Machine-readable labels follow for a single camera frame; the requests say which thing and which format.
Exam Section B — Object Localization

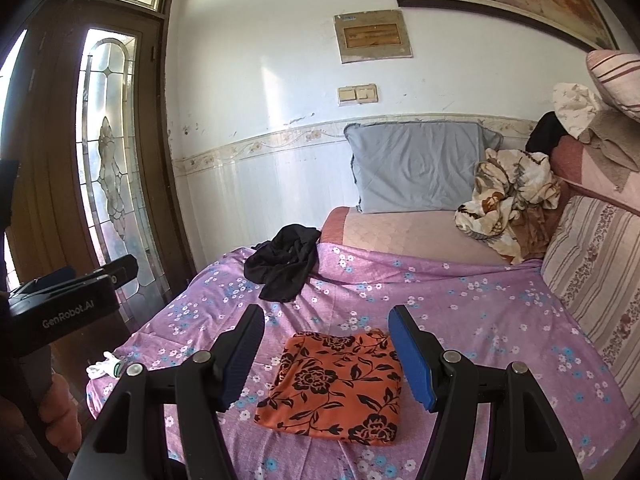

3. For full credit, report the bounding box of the pink striped pillow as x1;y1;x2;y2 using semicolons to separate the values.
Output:
586;49;640;123

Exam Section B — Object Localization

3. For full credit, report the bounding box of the striped floral pillow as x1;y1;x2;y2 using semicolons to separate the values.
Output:
541;195;640;406

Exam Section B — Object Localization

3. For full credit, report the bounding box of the orange black floral blouse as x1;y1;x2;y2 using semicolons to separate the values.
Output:
254;329;403;446

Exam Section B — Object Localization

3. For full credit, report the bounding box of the black garment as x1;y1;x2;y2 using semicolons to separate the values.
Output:
243;225;322;303

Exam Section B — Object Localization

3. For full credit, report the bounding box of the white printed cloth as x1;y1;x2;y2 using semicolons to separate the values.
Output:
552;82;606;141

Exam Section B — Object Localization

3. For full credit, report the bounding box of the grey pillow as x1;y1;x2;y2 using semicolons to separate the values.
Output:
344;120;503;213

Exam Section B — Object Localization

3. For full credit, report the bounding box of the white glove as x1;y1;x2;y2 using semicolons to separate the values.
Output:
86;351;128;380

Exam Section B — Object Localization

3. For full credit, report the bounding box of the beige floral crumpled cloth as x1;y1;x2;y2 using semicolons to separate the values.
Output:
454;148;563;266

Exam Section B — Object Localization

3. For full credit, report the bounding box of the beige wall light switch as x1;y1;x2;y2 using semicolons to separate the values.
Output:
337;83;379;107

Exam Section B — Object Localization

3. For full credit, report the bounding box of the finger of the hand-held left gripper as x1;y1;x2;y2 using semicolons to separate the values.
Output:
10;266;77;298
75;254;139;292

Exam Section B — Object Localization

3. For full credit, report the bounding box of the wall electrical panel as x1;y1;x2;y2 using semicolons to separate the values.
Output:
334;9;415;64

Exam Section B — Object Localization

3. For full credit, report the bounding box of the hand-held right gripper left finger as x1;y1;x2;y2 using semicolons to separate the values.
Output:
67;304;266;480

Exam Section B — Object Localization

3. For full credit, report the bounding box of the person's left hand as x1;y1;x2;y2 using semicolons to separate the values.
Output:
37;367;85;446

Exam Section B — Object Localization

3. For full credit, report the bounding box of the black cloth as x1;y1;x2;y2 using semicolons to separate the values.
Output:
525;111;571;156

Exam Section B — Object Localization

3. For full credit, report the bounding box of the wooden door with stained glass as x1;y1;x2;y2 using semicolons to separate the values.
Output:
0;0;197;461

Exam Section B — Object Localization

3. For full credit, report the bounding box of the pink quilted cushion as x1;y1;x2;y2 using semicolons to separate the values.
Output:
550;136;640;206

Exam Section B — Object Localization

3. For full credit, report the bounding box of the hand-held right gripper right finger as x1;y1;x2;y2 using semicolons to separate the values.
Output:
387;304;583;480

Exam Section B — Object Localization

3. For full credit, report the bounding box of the purple floral bedsheet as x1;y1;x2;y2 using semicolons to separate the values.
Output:
86;242;636;480

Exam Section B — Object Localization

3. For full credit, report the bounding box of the brown towel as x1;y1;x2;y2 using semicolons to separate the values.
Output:
580;110;640;193

